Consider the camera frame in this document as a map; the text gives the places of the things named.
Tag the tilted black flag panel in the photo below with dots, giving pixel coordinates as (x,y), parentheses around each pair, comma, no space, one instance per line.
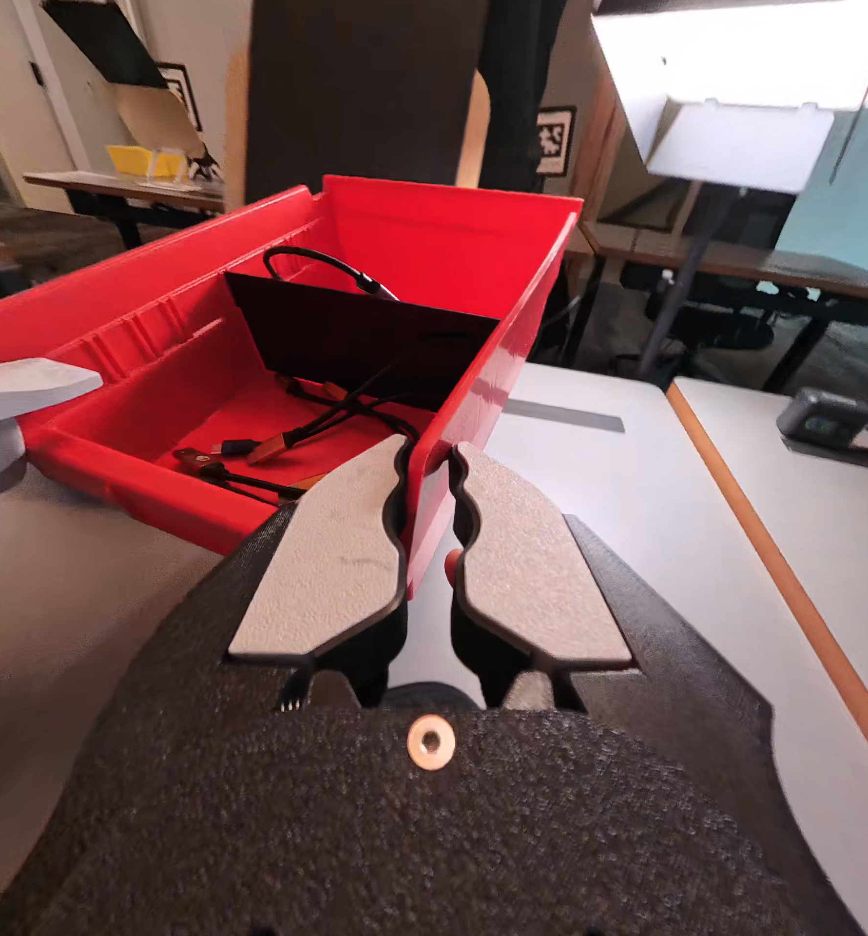
(105,36)

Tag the black board with wooden rim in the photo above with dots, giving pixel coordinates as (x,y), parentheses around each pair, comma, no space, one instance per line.
(360,95)

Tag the studio light panel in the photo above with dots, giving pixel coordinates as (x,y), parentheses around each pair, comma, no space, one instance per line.
(741,73)

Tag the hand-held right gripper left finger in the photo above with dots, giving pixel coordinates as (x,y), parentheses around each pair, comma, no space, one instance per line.
(324,570)

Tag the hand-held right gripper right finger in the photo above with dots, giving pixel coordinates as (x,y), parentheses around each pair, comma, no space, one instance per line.
(536,578)

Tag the wooden side table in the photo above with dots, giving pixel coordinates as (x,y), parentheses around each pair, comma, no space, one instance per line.
(112,186)

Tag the black light stand pole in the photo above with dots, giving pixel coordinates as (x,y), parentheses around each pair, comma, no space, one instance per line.
(686,278)

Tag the small framed tag sign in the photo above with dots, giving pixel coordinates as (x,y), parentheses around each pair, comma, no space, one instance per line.
(183,91)
(554,139)

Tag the yellow plastic bin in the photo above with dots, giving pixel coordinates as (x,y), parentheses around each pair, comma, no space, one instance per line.
(130,159)
(170,164)

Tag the small dark grey device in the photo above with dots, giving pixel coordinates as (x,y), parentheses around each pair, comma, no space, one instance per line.
(821,420)

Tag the wooden desk with black legs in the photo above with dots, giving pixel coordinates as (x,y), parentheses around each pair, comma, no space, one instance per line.
(733,256)

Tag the red plastic bin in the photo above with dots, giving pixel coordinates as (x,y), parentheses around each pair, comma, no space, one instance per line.
(419,248)

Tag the black bin divider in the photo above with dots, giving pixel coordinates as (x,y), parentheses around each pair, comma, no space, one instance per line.
(346,336)

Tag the grey tape strip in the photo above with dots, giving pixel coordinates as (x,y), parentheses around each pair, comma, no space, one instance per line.
(565,417)

